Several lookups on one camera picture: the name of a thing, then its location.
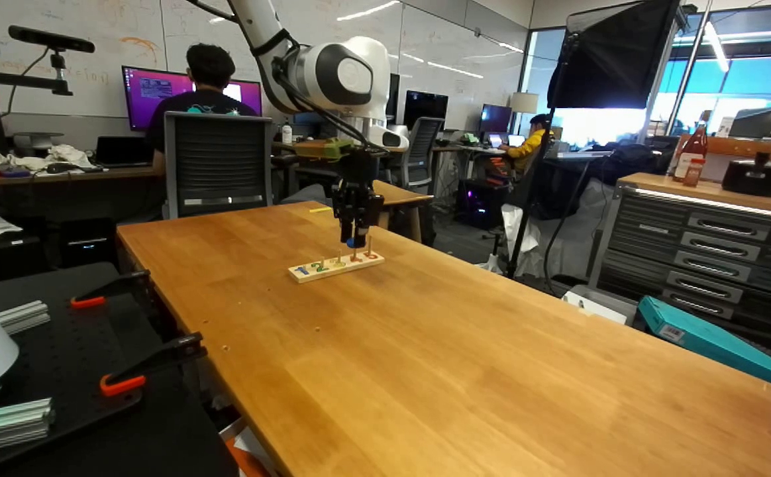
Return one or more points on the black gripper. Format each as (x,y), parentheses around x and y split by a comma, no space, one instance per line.
(353,195)

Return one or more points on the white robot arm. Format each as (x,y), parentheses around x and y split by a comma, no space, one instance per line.
(346,83)

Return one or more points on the wooden peg board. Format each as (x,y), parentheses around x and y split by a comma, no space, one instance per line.
(332,267)

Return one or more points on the person in yellow shirt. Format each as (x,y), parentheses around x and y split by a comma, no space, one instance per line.
(521,154)

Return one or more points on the seated person dark shirt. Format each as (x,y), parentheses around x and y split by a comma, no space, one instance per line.
(211,71)

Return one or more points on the pink computer monitor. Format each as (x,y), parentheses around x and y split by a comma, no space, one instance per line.
(146,88)

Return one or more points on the black softbox light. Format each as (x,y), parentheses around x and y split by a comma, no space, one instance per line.
(611,55)

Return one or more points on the teal flat case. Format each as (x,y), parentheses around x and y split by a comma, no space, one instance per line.
(707,338)

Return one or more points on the grey drawer cabinet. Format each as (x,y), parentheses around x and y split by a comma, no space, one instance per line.
(699,247)

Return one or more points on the orange handled clamp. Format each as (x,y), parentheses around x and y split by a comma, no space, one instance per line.
(120,285)
(137,374)

